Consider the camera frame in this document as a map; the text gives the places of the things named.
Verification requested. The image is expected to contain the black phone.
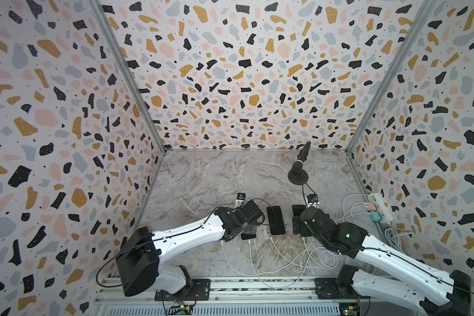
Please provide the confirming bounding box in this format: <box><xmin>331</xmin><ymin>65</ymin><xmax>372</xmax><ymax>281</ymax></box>
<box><xmin>292</xmin><ymin>205</ymin><xmax>305</xmax><ymax>217</ymax></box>

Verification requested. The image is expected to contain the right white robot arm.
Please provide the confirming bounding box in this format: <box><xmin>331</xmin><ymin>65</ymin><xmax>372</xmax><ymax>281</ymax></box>
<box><xmin>294</xmin><ymin>205</ymin><xmax>471</xmax><ymax>315</ymax></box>

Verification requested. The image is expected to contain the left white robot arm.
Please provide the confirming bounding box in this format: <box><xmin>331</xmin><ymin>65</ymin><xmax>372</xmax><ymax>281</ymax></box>
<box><xmin>116</xmin><ymin>201</ymin><xmax>265</xmax><ymax>299</ymax></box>

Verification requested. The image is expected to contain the black microphone on stand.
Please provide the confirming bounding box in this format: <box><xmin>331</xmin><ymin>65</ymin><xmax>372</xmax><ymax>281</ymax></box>
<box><xmin>288</xmin><ymin>142</ymin><xmax>311</xmax><ymax>186</ymax></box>

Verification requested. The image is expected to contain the pink charger plug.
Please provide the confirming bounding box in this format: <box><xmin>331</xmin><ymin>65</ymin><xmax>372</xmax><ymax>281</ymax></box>
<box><xmin>366</xmin><ymin>202</ymin><xmax>377</xmax><ymax>212</ymax></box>

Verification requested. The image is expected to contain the teal charger plug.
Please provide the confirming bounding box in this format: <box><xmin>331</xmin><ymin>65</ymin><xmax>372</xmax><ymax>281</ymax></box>
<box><xmin>369</xmin><ymin>211</ymin><xmax>382</xmax><ymax>223</ymax></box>

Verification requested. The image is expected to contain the white power strip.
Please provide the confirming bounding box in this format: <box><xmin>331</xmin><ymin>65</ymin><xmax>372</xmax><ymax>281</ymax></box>
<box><xmin>369</xmin><ymin>193</ymin><xmax>394</xmax><ymax>223</ymax></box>

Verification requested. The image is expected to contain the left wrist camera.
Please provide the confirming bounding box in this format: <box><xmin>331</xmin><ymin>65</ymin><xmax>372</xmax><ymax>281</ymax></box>
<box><xmin>234</xmin><ymin>192</ymin><xmax>246</xmax><ymax>208</ymax></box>

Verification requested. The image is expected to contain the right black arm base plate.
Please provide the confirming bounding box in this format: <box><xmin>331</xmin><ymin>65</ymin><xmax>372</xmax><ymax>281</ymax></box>
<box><xmin>314</xmin><ymin>278</ymin><xmax>358</xmax><ymax>300</ymax></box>

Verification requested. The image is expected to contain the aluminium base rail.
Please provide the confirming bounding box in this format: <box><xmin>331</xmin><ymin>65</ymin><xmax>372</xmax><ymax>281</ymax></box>
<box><xmin>92</xmin><ymin>276</ymin><xmax>413</xmax><ymax>315</ymax></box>

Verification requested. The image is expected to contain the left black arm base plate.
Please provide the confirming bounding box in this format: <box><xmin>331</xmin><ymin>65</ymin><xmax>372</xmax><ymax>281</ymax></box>
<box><xmin>155</xmin><ymin>279</ymin><xmax>211</xmax><ymax>302</ymax></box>

